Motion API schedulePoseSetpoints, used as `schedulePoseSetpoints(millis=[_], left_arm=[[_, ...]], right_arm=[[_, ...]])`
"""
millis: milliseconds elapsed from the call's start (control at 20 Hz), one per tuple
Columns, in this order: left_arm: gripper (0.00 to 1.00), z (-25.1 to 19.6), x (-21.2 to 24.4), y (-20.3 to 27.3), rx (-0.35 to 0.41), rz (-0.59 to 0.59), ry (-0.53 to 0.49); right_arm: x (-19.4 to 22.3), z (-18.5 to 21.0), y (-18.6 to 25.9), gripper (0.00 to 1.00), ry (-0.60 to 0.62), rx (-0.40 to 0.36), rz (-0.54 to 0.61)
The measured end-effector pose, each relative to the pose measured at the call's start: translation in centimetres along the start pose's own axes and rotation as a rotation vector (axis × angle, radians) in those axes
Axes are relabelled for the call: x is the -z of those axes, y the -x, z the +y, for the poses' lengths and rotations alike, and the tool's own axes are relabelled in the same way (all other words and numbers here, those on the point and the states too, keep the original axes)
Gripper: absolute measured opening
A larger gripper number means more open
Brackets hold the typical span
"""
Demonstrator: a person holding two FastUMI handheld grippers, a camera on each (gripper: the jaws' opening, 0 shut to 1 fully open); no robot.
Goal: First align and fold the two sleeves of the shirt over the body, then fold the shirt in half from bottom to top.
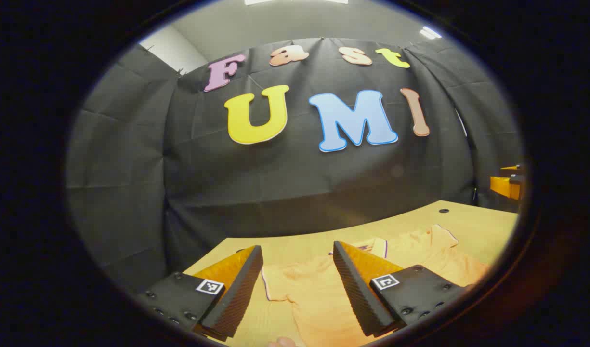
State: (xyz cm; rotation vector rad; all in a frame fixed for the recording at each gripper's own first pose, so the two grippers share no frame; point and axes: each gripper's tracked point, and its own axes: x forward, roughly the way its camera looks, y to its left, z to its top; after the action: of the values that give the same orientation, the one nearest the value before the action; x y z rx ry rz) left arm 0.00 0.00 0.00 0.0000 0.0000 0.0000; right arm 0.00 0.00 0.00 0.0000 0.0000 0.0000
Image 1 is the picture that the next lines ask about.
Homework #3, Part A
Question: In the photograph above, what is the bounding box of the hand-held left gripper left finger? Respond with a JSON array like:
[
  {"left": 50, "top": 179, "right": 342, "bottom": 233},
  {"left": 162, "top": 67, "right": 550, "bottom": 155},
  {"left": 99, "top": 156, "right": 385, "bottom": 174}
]
[{"left": 136, "top": 245, "right": 264, "bottom": 343}]

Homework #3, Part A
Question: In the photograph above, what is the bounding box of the ceiling light panel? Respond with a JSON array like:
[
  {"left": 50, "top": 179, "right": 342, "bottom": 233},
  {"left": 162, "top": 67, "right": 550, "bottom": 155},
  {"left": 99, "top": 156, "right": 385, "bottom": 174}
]
[{"left": 244, "top": 0, "right": 348, "bottom": 5}]

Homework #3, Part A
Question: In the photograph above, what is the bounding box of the orange T-shirt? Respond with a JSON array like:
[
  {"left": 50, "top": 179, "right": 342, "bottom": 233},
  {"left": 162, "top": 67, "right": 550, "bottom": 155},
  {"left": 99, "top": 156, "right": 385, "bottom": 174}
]
[{"left": 261, "top": 224, "right": 493, "bottom": 347}]

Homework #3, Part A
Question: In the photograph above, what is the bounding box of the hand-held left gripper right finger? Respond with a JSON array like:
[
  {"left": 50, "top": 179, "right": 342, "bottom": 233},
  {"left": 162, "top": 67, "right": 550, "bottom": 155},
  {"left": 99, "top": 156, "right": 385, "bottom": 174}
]
[{"left": 332, "top": 241, "right": 473, "bottom": 338}]

